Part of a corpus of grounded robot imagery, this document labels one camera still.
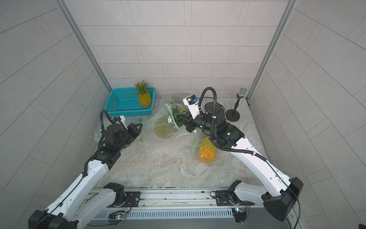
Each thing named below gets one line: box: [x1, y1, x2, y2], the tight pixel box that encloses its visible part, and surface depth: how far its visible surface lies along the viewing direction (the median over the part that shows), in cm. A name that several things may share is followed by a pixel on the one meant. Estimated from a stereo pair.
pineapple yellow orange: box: [134, 79, 153, 107], surface depth 104 cm
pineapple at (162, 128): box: [154, 105, 191, 139], surface depth 63 cm
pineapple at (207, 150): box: [198, 136, 217, 164], surface depth 80 cm
